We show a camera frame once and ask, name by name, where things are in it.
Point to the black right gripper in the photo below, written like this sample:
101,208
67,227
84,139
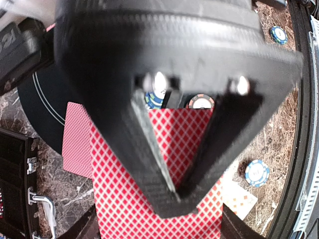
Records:
24,48

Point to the red chip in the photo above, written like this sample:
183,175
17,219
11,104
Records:
201,101

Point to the round black poker mat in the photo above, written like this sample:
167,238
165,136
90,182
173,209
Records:
44,96

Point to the blue-green chip stack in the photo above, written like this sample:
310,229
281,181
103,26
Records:
278,35

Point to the face-up eight of diamonds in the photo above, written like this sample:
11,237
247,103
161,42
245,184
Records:
236,198

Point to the black poker chip case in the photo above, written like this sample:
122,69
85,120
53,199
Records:
19,216

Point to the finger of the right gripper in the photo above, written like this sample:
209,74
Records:
106,48
248,84

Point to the red-backed playing card deck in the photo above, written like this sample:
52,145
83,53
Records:
127,211

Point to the dealt red-backed card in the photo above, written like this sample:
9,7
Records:
76,141

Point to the white slotted cable duct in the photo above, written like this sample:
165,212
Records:
308,220

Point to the blue chip stack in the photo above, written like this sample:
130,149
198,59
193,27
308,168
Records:
257,173

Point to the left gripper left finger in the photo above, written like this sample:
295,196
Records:
85,228

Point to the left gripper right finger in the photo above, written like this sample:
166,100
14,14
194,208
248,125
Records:
232,227

